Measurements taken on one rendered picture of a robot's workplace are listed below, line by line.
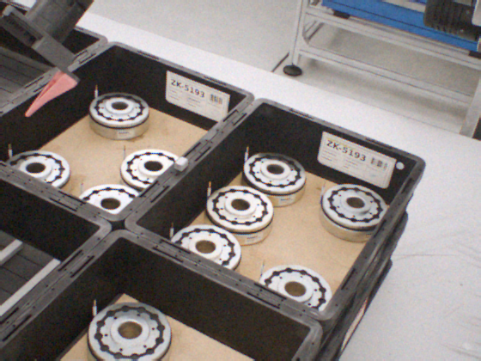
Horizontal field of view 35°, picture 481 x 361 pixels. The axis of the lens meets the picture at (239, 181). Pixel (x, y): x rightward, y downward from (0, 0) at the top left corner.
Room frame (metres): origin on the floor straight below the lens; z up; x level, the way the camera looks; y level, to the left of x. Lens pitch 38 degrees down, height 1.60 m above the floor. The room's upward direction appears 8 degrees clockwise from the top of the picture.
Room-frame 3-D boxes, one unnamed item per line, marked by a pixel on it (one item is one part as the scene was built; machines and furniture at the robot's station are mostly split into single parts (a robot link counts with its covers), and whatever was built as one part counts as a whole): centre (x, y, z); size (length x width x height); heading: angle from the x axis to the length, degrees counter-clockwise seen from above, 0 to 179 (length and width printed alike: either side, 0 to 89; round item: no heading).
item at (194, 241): (0.78, 0.03, 0.86); 0.05 x 0.05 x 0.01
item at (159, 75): (0.97, 0.20, 0.87); 0.40 x 0.30 x 0.11; 156
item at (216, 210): (0.88, -0.01, 0.86); 0.10 x 0.10 x 0.01
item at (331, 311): (0.85, -0.07, 0.92); 0.40 x 0.30 x 0.02; 156
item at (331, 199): (0.92, -0.18, 0.86); 0.10 x 0.10 x 0.01
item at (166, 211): (0.85, -0.07, 0.87); 0.40 x 0.30 x 0.11; 156
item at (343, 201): (0.92, -0.18, 0.86); 0.05 x 0.05 x 0.01
